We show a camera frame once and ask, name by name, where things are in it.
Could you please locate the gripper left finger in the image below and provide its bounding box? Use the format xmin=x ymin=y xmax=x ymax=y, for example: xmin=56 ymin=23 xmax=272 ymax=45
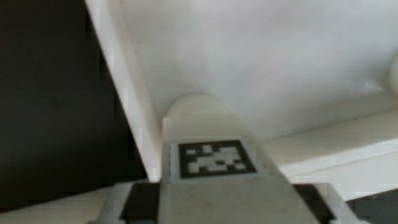
xmin=89 ymin=181 xmax=160 ymax=224

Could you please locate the white U-shaped obstacle fence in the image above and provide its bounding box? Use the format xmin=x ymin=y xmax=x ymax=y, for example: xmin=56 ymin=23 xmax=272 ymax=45
xmin=0 ymin=182 xmax=134 ymax=224

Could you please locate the white square tabletop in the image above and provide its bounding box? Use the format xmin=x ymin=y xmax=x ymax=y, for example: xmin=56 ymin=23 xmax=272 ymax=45
xmin=84 ymin=0 xmax=398 ymax=198

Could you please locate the white table leg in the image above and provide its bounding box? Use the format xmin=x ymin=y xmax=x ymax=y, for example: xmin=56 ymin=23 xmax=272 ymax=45
xmin=159 ymin=94 xmax=319 ymax=224

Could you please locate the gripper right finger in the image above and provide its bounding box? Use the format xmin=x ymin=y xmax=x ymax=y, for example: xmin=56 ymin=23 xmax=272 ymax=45
xmin=294 ymin=183 xmax=363 ymax=224

